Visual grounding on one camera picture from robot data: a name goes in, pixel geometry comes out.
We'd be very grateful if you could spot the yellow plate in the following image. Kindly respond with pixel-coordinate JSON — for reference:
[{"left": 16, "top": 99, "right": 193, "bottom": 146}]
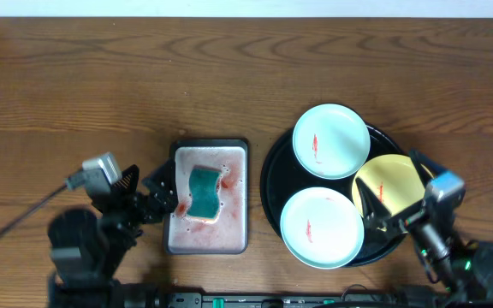
[{"left": 352, "top": 154, "right": 425, "bottom": 216}]

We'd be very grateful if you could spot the mint plate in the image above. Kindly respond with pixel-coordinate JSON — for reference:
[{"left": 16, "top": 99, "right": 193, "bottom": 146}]
[
  {"left": 280, "top": 187, "right": 365, "bottom": 270},
  {"left": 292, "top": 104, "right": 371, "bottom": 180}
]

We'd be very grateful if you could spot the round black serving tray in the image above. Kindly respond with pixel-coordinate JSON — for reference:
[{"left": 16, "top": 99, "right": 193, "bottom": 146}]
[{"left": 260, "top": 130, "right": 406, "bottom": 267}]

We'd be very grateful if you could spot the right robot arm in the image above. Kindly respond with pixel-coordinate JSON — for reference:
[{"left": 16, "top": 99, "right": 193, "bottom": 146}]
[{"left": 354, "top": 150, "right": 493, "bottom": 307}]

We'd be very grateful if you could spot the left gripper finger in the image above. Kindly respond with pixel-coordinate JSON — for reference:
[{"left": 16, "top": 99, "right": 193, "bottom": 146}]
[
  {"left": 141, "top": 158, "right": 177, "bottom": 201},
  {"left": 111, "top": 164, "right": 140, "bottom": 195}
]

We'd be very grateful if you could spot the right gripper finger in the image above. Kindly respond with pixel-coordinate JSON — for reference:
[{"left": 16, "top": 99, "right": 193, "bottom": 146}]
[
  {"left": 355, "top": 178, "right": 391, "bottom": 218},
  {"left": 408, "top": 149, "right": 447, "bottom": 184}
]

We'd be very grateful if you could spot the rectangular soapy water tray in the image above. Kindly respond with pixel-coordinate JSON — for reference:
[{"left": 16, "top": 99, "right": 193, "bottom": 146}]
[{"left": 163, "top": 139, "right": 248, "bottom": 254}]

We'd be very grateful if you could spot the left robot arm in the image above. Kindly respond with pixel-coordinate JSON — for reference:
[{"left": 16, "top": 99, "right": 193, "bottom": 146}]
[{"left": 48, "top": 153, "right": 178, "bottom": 307}]

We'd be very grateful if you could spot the mint plate rear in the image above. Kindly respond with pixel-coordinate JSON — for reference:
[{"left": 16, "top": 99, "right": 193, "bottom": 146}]
[{"left": 292, "top": 104, "right": 371, "bottom": 180}]

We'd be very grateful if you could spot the left camera cable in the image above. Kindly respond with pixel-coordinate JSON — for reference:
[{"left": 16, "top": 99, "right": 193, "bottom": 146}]
[{"left": 0, "top": 181, "right": 70, "bottom": 270}]

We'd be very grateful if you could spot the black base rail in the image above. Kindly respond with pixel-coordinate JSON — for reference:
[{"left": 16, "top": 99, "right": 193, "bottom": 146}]
[{"left": 160, "top": 293, "right": 397, "bottom": 308}]

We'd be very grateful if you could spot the mint plate front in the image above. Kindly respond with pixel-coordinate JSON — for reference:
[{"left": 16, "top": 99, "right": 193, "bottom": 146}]
[{"left": 280, "top": 187, "right": 365, "bottom": 270}]

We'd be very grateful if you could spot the green yellow sponge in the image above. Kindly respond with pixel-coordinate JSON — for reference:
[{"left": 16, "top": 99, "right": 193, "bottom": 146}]
[{"left": 187, "top": 168, "right": 220, "bottom": 220}]

